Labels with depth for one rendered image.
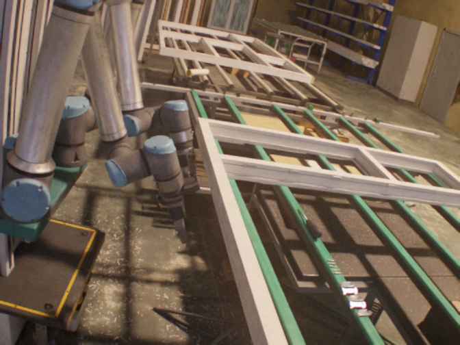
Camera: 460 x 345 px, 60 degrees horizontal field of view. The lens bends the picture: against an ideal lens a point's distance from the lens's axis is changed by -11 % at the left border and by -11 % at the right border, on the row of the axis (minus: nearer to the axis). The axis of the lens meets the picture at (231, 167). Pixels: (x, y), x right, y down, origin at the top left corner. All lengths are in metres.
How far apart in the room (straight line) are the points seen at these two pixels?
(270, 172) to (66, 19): 1.01
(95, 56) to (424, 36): 10.10
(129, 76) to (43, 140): 0.58
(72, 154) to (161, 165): 0.64
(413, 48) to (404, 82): 0.85
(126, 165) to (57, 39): 0.43
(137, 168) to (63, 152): 0.63
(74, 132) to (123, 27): 0.48
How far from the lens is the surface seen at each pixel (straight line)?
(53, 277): 1.91
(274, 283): 1.19
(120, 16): 1.69
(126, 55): 1.68
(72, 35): 1.15
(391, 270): 2.04
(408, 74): 10.98
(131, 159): 1.32
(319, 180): 1.83
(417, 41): 10.94
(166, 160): 1.33
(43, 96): 1.18
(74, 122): 1.84
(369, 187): 1.95
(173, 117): 1.74
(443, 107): 10.47
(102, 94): 1.35
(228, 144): 2.19
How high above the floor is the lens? 1.56
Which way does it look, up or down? 23 degrees down
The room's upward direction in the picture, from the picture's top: 14 degrees clockwise
